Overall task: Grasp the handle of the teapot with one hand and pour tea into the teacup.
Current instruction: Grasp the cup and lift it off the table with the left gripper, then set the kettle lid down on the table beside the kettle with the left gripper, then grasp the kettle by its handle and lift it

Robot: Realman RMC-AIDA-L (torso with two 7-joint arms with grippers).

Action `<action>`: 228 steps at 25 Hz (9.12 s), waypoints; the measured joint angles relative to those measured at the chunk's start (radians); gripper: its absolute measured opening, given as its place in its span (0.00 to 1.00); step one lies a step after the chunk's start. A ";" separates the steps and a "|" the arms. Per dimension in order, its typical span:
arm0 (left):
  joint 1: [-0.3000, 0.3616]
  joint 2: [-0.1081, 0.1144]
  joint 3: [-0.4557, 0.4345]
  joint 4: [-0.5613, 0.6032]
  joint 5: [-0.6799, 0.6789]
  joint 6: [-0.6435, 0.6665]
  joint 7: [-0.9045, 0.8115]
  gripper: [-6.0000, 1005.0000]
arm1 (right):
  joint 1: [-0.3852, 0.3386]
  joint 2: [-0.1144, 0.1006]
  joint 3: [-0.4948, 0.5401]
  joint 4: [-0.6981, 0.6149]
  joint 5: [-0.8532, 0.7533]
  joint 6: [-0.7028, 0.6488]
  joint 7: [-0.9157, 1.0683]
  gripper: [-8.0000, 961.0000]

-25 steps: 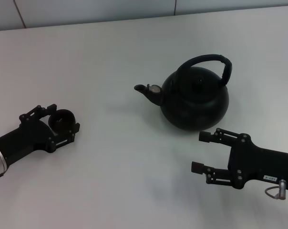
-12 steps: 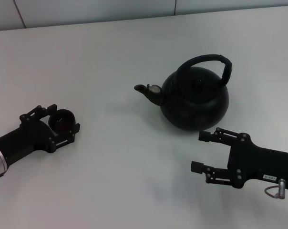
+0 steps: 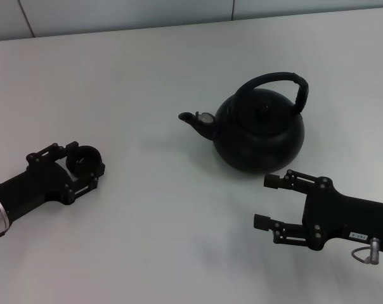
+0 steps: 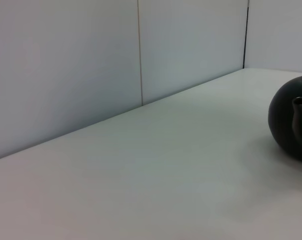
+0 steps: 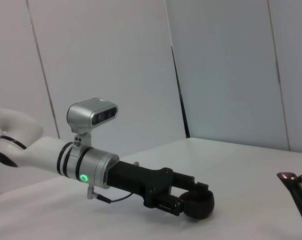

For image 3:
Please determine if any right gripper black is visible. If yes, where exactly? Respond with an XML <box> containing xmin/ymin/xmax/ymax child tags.
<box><xmin>253</xmin><ymin>169</ymin><xmax>383</xmax><ymax>256</ymax></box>

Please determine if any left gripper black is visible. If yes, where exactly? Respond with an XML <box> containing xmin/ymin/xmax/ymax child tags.
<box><xmin>0</xmin><ymin>141</ymin><xmax>107</xmax><ymax>220</ymax></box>

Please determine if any small dark teacup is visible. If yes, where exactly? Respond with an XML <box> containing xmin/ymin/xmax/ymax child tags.
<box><xmin>65</xmin><ymin>145</ymin><xmax>103</xmax><ymax>180</ymax></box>

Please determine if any black round teapot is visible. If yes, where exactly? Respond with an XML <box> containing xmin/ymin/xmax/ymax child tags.
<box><xmin>178</xmin><ymin>72</ymin><xmax>309</xmax><ymax>174</ymax></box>

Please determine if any right gripper silver cable plug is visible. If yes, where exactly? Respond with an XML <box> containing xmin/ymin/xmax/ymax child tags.
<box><xmin>351</xmin><ymin>237</ymin><xmax>382</xmax><ymax>264</ymax></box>

